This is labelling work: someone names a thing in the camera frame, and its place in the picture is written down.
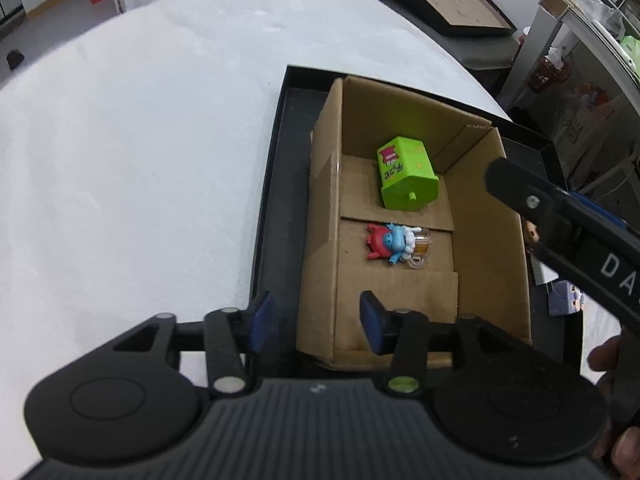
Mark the small pink-haired figurine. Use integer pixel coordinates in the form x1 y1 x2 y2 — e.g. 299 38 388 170
523 220 540 254

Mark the person's right hand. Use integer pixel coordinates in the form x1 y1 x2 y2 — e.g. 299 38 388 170
588 328 639 479

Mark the black slipper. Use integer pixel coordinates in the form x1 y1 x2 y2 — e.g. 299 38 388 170
6 49 25 72

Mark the brown cardboard box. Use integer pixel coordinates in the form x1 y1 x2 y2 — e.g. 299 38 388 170
296 76 530 370

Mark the green toy house box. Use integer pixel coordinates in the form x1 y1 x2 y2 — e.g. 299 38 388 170
376 136 439 211

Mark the black shallow tray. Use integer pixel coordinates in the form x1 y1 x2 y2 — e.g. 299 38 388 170
250 65 584 377

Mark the red blue smurf figurine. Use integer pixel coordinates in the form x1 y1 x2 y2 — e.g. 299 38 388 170
366 223 433 270

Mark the green tissue pack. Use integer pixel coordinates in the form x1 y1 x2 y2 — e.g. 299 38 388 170
620 36 640 73

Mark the glass top metal desk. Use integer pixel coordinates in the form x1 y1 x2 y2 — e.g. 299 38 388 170
497 0 639 113

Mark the red wicker basket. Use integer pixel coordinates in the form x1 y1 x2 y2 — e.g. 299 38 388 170
527 49 572 93

